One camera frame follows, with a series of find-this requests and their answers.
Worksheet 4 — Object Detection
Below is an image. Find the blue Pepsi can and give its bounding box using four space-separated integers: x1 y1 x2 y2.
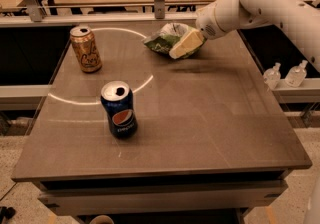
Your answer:
100 81 138 139

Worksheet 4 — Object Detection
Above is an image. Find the green jalapeno chip bag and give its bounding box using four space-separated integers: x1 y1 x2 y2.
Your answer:
143 22 203 58

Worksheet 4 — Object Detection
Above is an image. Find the clear sanitizer bottle left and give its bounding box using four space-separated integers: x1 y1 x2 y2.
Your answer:
263 62 281 90

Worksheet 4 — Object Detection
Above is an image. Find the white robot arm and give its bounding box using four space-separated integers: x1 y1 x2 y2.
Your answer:
169 0 320 71

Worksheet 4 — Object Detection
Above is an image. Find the clear sanitizer bottle right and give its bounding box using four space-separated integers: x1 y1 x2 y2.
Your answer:
285 60 308 87

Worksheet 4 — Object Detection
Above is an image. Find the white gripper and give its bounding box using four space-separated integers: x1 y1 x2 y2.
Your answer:
169 0 241 59

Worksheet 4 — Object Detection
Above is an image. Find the grey table drawer frame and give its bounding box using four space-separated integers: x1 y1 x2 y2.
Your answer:
39 172 287 216

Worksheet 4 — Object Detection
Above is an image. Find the gold LaCroix can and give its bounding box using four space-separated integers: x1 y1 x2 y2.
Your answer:
70 26 102 73

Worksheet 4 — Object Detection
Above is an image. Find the clear sanitizer bottle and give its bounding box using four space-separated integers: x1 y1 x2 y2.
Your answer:
263 62 281 90
285 60 308 87

